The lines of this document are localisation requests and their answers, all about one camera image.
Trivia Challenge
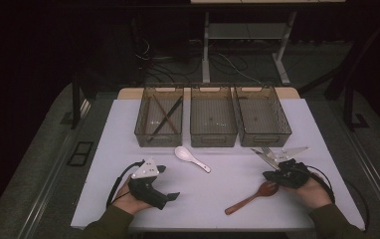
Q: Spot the white metal desk frame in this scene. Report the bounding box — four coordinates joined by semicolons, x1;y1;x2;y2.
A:
189;0;346;86

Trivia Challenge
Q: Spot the left hand-held gripper cable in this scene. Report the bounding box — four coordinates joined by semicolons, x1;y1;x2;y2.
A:
105;159;146;209

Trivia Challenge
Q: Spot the brown wooden chopstick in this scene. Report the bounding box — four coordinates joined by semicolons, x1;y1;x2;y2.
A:
152;95;180;135

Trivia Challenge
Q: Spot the white table cover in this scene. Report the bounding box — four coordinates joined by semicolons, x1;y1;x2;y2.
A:
70;98;366;232

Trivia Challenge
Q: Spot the black chopstick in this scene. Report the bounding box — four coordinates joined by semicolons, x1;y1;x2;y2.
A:
147;96;184;143

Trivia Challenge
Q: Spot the brown wooden spoon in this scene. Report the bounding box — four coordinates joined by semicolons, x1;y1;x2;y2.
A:
224;180;281;216

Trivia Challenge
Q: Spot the tangle of floor cables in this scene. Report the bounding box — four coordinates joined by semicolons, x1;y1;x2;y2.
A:
132;36;262;85

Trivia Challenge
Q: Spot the black metal stand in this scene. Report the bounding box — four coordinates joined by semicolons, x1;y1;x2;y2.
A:
342;79;371;132
60;73;91;130

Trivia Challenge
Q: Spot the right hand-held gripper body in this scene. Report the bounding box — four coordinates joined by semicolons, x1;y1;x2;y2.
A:
274;145;311;190

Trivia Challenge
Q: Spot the person's left hand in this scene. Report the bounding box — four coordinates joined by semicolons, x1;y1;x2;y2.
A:
112;178;154;216

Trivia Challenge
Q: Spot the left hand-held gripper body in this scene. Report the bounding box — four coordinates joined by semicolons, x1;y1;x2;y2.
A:
127;157;170;211

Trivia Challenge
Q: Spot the metal floor rail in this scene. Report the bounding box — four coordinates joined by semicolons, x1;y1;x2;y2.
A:
347;130;380;230
18;99;92;239

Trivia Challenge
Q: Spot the clear brown plastic basket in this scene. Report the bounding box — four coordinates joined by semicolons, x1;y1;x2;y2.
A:
189;83;239;148
133;83;185;148
233;83;292;148

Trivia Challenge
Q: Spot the person's right hand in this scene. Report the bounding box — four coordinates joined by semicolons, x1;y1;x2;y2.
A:
285;176;333;210

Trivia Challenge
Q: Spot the white ceramic spoon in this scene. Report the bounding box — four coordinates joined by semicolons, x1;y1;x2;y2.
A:
174;145;212;174

